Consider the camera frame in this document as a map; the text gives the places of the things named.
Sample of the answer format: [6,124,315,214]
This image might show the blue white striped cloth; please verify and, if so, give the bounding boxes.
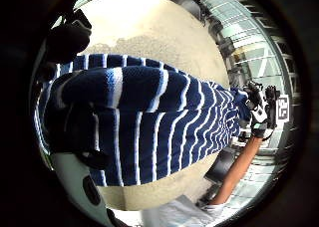
[33,53,252,188]

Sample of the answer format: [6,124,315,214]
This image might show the black chair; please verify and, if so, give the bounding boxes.
[203,146,239,185]
[206,16,225,44]
[217,36,237,62]
[227,66,249,90]
[172,0,213,22]

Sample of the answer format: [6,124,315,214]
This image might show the white marker cube right glove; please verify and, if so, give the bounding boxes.
[274,94,291,123]

